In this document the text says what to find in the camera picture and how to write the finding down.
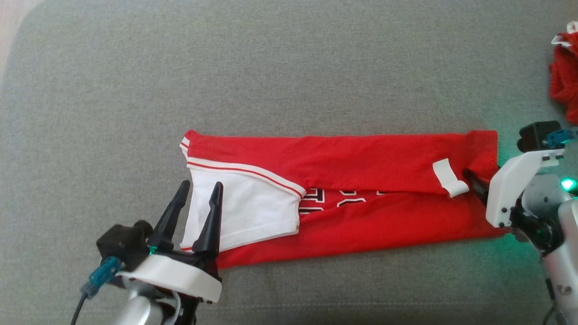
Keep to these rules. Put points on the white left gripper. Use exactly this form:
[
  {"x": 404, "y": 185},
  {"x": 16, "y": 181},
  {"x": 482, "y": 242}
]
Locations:
[{"x": 180, "y": 275}]

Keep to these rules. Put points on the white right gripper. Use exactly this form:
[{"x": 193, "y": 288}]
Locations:
[{"x": 508, "y": 189}]

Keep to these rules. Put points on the red Bulls basketball jersey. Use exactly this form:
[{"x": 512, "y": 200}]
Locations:
[{"x": 361, "y": 158}]

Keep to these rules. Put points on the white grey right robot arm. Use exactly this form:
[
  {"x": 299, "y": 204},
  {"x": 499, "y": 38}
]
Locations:
[{"x": 564, "y": 262}]

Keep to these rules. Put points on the red garment with white trim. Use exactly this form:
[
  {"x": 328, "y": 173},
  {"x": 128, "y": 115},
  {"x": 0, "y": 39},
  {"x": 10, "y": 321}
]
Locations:
[{"x": 566, "y": 81}]

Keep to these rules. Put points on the grey fabric sofa seat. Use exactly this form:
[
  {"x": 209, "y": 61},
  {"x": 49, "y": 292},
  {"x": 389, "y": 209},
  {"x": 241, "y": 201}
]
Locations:
[{"x": 271, "y": 67}]

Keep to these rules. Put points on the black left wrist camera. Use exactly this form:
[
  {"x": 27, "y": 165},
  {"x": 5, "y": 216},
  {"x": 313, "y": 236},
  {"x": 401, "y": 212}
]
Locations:
[{"x": 122, "y": 241}]

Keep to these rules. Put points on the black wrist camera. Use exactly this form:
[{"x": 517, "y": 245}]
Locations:
[
  {"x": 122, "y": 241},
  {"x": 535, "y": 135}
]

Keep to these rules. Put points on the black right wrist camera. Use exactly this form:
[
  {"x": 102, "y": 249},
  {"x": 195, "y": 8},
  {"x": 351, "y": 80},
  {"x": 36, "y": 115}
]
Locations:
[{"x": 535, "y": 135}]

